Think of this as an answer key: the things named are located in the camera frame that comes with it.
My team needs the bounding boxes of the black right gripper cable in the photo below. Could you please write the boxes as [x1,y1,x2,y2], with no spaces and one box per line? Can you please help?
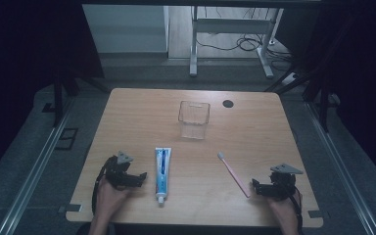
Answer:
[290,185,306,235]

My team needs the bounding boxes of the black floor cables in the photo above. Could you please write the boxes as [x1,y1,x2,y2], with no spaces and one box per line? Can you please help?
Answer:
[195,6,296,71]

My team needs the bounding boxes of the black metal stand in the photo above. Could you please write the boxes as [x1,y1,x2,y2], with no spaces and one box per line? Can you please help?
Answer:
[42,67,112,128]
[263,70,341,133]

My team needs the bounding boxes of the black tape square outline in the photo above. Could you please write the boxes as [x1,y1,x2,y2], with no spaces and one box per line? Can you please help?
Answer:
[54,127,79,152]

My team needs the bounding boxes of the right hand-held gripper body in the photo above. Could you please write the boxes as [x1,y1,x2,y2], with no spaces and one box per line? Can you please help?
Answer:
[267,163,305,201]

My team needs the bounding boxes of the dark curtain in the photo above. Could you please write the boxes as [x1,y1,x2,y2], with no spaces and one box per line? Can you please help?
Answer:
[273,0,376,182]
[0,0,105,185]

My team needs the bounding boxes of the white cabinet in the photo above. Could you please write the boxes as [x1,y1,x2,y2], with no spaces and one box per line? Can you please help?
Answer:
[81,4,170,54]

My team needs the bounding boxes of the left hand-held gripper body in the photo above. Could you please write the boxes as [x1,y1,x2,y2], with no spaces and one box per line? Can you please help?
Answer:
[103,150,135,191]

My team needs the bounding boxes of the person's right hand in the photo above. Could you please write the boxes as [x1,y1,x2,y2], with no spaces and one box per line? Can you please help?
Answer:
[266,191,304,227]

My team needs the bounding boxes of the pink toothbrush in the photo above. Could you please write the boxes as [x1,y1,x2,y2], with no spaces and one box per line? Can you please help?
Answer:
[216,151,252,199]

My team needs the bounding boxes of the clear plastic box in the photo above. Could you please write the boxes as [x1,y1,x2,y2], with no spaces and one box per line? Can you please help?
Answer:
[177,100,212,141]

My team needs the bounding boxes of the aluminium floor rail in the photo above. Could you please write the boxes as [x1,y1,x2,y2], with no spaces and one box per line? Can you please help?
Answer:
[303,101,374,235]
[0,97,76,235]

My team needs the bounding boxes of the blue white toothpaste tube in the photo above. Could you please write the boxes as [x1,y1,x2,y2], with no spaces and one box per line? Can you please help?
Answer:
[154,147,172,208]

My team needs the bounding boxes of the person's left hand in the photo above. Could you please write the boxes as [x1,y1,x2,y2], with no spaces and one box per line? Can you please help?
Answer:
[95,176,132,220]

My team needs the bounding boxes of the black tape patch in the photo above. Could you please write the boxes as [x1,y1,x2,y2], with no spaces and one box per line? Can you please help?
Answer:
[41,102,57,114]

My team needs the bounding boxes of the white metal desk frame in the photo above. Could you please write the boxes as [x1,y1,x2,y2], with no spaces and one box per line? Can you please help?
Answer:
[189,5,284,80]

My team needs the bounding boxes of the white power strip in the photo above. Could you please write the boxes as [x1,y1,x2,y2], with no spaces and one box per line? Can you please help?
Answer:
[281,71,300,87]

